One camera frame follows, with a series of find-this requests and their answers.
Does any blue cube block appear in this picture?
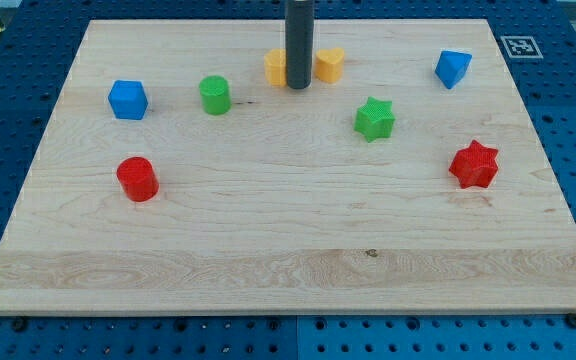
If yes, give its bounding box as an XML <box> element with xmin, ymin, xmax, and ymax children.
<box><xmin>108</xmin><ymin>80</ymin><xmax>148</xmax><ymax>120</ymax></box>

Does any light wooden board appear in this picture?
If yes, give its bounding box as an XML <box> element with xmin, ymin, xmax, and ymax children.
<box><xmin>0</xmin><ymin>19</ymin><xmax>576</xmax><ymax>316</ymax></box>

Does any blue triangular prism block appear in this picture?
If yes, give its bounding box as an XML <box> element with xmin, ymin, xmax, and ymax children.
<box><xmin>434</xmin><ymin>50</ymin><xmax>472</xmax><ymax>89</ymax></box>

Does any yellow hexagon block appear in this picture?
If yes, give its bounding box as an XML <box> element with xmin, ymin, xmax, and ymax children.
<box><xmin>264</xmin><ymin>48</ymin><xmax>287</xmax><ymax>87</ymax></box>

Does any red star block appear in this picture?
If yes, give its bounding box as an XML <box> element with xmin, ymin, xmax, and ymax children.
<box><xmin>449</xmin><ymin>140</ymin><xmax>499</xmax><ymax>189</ymax></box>

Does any green star block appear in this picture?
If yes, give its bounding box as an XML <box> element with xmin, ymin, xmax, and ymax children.
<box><xmin>354</xmin><ymin>96</ymin><xmax>396</xmax><ymax>142</ymax></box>

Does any green cylinder block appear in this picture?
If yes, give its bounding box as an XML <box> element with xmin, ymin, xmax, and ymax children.
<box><xmin>199</xmin><ymin>75</ymin><xmax>231</xmax><ymax>115</ymax></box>

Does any yellow heart block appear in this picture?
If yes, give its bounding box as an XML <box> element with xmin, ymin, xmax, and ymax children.
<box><xmin>314</xmin><ymin>47</ymin><xmax>345</xmax><ymax>84</ymax></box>

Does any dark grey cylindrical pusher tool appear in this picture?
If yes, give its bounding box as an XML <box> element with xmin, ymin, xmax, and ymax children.
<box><xmin>285</xmin><ymin>0</ymin><xmax>314</xmax><ymax>90</ymax></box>

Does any red cylinder block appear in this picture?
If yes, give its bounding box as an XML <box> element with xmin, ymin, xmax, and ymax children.
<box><xmin>116</xmin><ymin>157</ymin><xmax>159</xmax><ymax>202</ymax></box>

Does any white fiducial marker tag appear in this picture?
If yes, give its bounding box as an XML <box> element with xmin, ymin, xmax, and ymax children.
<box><xmin>500</xmin><ymin>35</ymin><xmax>543</xmax><ymax>59</ymax></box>

